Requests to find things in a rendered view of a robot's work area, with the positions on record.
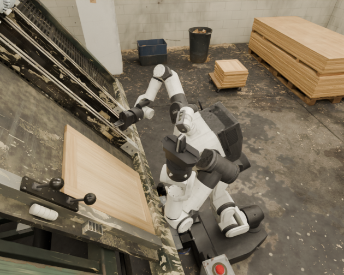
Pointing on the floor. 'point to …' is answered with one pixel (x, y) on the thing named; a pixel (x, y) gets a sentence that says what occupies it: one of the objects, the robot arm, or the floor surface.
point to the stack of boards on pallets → (306, 57)
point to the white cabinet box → (101, 32)
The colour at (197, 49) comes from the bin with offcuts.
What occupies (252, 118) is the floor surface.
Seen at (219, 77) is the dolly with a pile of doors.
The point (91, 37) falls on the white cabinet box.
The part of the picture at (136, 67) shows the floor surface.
